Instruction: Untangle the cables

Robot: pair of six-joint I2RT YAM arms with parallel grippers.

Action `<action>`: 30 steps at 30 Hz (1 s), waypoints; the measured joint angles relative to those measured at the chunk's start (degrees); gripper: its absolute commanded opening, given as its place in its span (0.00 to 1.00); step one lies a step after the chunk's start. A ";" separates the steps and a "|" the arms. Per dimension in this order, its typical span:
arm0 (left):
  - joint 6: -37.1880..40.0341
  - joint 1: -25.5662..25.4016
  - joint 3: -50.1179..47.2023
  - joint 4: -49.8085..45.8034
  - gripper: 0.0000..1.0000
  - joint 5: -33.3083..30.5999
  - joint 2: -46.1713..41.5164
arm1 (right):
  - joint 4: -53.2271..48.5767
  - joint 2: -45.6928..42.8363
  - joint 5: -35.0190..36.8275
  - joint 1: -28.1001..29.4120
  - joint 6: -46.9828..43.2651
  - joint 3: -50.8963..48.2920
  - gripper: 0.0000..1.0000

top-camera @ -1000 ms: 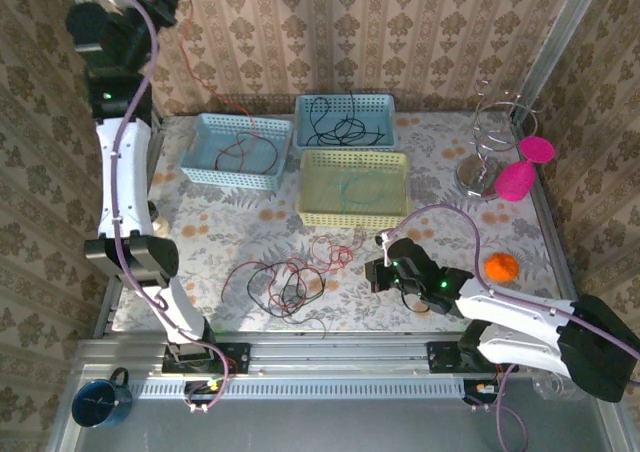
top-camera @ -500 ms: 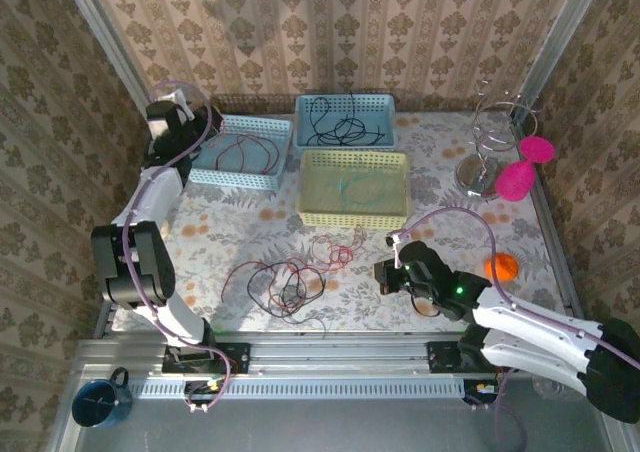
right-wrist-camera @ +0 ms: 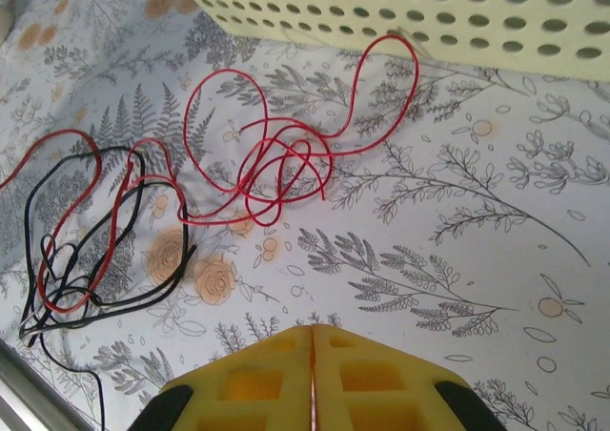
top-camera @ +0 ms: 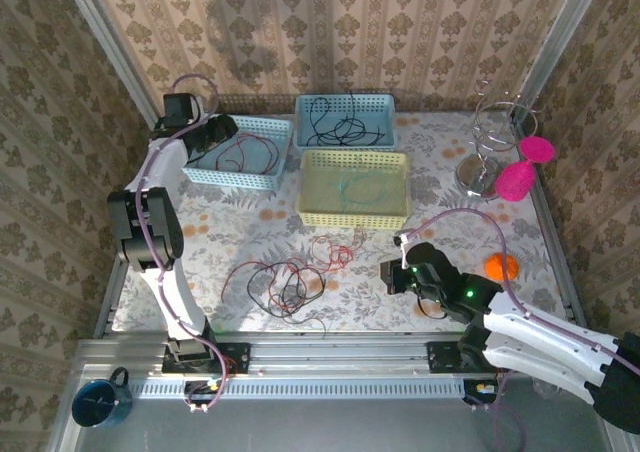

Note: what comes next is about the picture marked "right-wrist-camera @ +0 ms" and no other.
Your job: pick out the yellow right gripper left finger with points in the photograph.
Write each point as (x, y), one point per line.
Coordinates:
(238, 393)

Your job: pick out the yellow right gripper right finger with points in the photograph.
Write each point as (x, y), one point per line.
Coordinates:
(381, 393)

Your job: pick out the floral tablecloth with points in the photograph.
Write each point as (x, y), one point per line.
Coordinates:
(429, 259)

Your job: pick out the pale yellow perforated basket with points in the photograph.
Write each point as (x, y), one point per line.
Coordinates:
(381, 16)

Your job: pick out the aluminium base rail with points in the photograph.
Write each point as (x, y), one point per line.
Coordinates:
(19, 393)

